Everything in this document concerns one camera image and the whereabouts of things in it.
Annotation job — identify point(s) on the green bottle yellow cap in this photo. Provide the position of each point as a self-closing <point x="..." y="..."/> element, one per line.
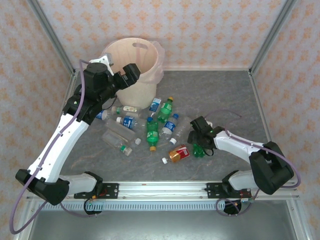
<point x="165" y="110"/>
<point x="199" y="151"/>
<point x="152" y="135"/>

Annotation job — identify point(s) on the clear bottle white cap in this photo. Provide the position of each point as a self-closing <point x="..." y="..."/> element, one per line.
<point x="120" y="128"/>
<point x="181" y="127"/>

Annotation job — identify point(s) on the red label bottle white cap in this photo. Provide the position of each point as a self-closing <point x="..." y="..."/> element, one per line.
<point x="178" y="153"/>

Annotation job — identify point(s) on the clear bottle fruit print label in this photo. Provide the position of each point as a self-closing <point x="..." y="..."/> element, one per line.
<point x="128" y="109"/>

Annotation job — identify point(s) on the clear bottle green cap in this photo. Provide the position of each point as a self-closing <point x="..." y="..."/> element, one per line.
<point x="112" y="140"/>

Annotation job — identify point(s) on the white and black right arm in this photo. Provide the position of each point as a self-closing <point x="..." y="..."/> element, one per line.
<point x="237" y="145"/>

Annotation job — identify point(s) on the cream plastic bin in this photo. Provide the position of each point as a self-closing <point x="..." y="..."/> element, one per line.
<point x="140" y="95"/>

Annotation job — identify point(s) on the crushed bottle light blue label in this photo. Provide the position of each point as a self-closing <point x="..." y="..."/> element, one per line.
<point x="155" y="104"/>

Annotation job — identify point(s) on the grey sheet metal panel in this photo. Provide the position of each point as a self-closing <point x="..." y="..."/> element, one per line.
<point x="162" y="225"/>

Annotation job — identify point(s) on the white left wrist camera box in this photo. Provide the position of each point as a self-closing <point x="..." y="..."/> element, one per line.
<point x="103" y="60"/>

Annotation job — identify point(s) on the aluminium table side rail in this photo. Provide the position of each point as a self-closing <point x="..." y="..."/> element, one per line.
<point x="260" y="105"/>
<point x="73" y="78"/>

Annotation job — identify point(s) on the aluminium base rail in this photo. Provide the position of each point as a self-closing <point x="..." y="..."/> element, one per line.
<point x="162" y="190"/>

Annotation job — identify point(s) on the aluminium frame post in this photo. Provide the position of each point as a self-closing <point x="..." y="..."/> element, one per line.
<point x="271" y="37"/>
<point x="53" y="37"/>

